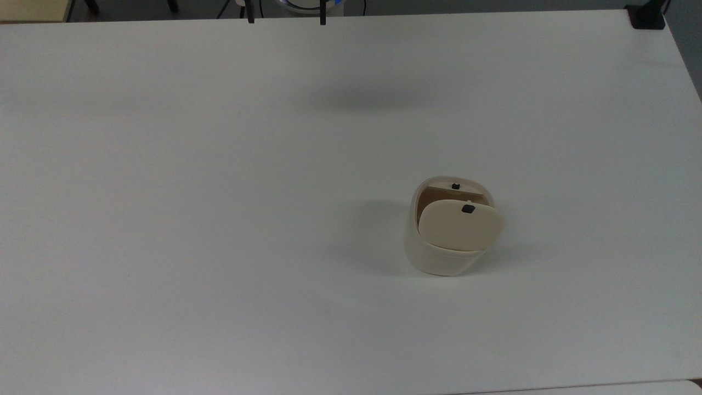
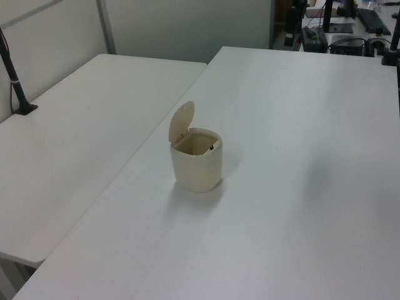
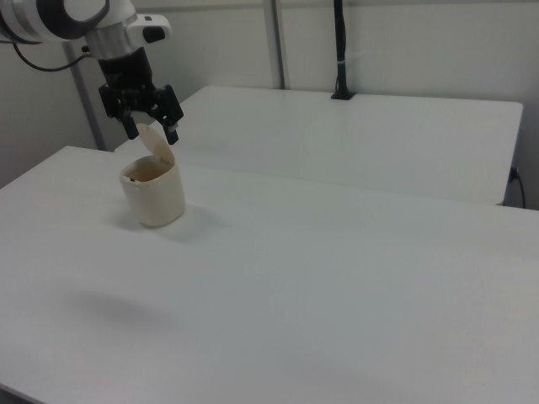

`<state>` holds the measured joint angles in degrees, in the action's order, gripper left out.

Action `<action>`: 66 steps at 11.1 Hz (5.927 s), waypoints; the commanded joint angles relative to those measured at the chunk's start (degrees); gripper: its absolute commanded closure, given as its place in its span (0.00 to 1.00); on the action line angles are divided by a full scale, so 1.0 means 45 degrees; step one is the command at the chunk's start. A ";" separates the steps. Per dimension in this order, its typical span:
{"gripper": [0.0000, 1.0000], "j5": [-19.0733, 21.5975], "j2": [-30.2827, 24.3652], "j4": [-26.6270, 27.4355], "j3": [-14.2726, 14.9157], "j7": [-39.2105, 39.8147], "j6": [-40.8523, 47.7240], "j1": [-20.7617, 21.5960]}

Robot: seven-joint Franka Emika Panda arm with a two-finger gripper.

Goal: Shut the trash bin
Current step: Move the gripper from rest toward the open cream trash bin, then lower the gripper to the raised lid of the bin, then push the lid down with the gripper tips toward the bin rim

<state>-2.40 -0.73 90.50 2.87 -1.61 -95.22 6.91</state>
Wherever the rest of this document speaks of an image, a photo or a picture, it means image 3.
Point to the cream ceramic cup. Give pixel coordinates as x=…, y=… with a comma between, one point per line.
x=158, y=198

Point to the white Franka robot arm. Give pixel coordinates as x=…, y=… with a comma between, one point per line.
x=42, y=17

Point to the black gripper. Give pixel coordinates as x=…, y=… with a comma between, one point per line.
x=126, y=71

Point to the grey metal partition post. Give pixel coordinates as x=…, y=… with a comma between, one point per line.
x=279, y=42

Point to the black clamped camera pole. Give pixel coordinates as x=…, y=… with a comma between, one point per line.
x=341, y=42

